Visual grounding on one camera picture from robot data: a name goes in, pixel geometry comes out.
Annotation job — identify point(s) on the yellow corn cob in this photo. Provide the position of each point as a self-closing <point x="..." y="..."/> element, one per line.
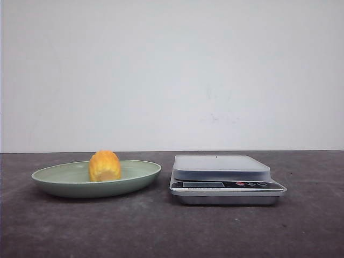
<point x="104" y="165"/>

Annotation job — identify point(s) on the silver digital kitchen scale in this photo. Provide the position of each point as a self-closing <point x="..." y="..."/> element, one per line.
<point x="223" y="180"/>

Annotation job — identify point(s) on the light green plate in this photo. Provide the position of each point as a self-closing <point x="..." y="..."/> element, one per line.
<point x="72" y="180"/>

